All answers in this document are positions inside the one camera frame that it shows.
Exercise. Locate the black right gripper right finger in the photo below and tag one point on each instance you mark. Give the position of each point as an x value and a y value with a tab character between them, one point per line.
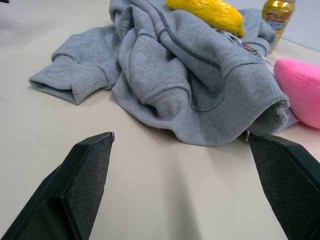
287	180

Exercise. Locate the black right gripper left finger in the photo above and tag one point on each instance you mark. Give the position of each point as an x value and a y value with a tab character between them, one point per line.
75	185

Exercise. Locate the pink plush toy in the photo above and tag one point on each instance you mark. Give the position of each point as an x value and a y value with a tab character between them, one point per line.
300	87

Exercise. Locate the grey zip-up sweatshirt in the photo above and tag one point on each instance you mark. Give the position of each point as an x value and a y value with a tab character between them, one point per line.
175	80

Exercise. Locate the golden drink can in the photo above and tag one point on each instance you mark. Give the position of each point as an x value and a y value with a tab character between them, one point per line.
277	20

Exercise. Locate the yellow plush toy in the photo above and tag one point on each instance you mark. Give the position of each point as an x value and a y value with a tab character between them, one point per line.
212	13

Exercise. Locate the black object at edge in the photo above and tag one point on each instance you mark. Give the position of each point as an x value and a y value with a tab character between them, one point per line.
3	1

